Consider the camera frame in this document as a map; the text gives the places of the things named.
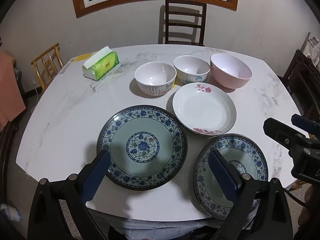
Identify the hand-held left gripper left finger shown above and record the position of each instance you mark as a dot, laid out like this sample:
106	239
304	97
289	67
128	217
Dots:
96	175

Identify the person's grey clothing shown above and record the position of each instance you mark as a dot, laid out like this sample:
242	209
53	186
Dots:
162	230

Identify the white bowl with blue print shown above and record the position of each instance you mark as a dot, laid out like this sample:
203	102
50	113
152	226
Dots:
191	66

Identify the pink bowl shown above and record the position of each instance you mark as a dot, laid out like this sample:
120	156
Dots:
230	67

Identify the person's right forearm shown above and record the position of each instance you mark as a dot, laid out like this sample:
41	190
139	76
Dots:
310	212

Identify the bamboo chair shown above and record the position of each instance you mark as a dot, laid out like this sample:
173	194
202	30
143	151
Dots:
45	54

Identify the dark wooden slatted chair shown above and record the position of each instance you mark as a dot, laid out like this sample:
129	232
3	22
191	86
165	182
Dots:
185	5

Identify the green tissue pack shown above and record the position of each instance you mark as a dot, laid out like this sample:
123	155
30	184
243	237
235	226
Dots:
105	63

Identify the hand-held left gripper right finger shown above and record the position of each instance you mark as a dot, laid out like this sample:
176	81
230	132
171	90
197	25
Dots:
225	177

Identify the blue floral ceramic plate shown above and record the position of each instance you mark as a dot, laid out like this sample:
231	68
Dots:
120	140
250	152

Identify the newspaper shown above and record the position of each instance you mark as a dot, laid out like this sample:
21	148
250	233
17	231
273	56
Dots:
313	45

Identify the white plate with pink flowers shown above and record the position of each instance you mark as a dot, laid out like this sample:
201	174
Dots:
202	110

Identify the dark wooden side chair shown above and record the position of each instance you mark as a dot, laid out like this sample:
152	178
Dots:
302	80

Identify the white crumpled cloth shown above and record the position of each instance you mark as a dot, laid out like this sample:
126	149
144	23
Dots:
11	212

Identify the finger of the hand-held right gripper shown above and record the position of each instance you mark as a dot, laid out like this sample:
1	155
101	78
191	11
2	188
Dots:
277	130
303	122

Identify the pink cloth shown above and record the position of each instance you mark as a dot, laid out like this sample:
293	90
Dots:
10	92

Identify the white ribbed bowl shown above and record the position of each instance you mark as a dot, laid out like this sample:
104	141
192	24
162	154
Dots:
155	75

